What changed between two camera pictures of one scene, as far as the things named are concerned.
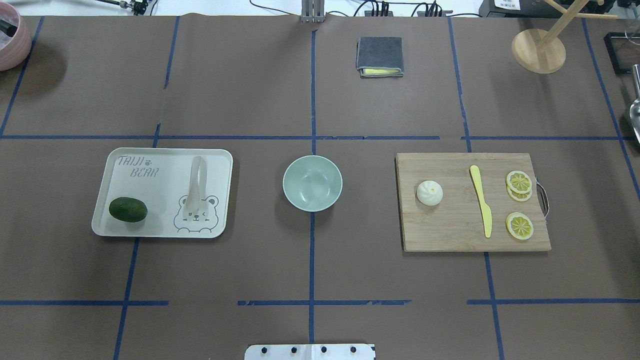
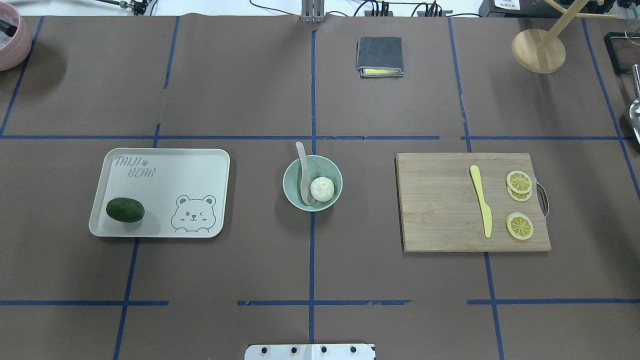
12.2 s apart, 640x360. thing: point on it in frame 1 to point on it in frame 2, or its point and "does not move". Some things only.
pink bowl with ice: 15,37 does not move
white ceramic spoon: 195,197 to 305,186
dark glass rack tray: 623,50 does not move
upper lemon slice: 519,182 does not move
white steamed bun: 429,192 to 322,189
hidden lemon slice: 520,197 does not move
